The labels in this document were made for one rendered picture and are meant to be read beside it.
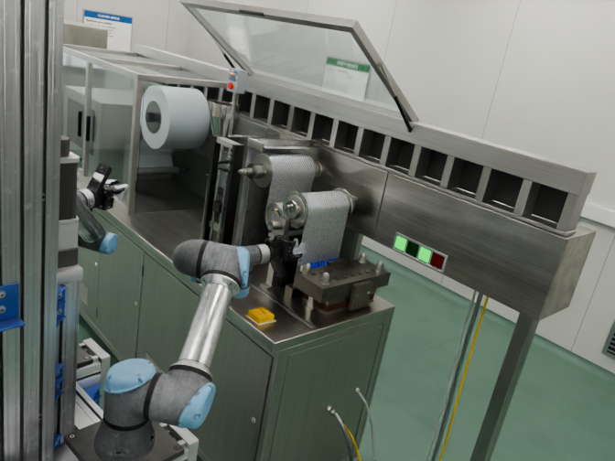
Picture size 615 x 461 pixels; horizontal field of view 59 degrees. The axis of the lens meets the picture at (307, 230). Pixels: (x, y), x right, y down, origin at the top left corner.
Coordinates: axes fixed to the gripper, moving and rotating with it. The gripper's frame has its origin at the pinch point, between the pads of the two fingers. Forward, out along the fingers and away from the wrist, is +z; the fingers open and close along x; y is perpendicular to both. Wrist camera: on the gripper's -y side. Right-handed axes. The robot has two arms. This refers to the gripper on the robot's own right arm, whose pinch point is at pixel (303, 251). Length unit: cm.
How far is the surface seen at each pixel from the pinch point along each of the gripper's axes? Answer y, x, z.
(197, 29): 66, 531, 263
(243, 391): -49, -11, -29
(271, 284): -16.8, 7.9, -7.1
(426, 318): -109, 56, 205
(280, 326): -19.0, -18.2, -23.0
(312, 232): 7.9, -0.2, 2.8
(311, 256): -2.7, -0.3, 4.8
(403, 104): 63, -14, 24
